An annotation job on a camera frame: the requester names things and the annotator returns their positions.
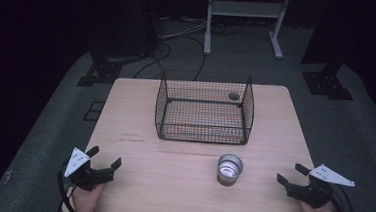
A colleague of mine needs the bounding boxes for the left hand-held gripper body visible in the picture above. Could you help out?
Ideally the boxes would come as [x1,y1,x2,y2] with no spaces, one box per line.
[63,146,118,194]

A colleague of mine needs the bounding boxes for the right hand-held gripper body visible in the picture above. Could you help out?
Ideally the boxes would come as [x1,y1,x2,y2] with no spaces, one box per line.
[284,161,357,212]

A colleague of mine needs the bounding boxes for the silver metal cup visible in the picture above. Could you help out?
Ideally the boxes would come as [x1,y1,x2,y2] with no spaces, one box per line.
[216,152,245,188]

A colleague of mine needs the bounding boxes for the black wire mesh basket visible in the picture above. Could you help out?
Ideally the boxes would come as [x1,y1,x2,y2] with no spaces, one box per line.
[153,67,258,148]

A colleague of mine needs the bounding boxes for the person's left hand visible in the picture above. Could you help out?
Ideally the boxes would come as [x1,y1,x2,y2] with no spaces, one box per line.
[69,180,107,212]

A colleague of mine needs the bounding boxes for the black stand base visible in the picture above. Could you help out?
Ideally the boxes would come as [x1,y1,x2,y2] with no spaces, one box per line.
[75,48,142,91]
[298,59,357,103]

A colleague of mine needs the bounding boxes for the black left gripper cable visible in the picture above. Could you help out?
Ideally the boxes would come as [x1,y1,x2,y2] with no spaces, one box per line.
[54,161,81,212]

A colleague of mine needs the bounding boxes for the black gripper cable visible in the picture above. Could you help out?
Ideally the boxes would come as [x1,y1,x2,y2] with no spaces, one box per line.
[54,161,81,212]
[330,185,359,212]

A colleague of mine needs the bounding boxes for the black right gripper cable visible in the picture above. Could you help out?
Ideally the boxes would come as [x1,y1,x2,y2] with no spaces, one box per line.
[330,185,359,212]

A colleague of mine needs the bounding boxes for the black floor cables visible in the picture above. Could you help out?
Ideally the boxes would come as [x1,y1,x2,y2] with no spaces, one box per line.
[133,13,246,87]

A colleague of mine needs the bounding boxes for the white metal stand frame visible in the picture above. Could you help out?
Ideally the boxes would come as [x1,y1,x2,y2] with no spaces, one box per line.
[203,0,293,62]

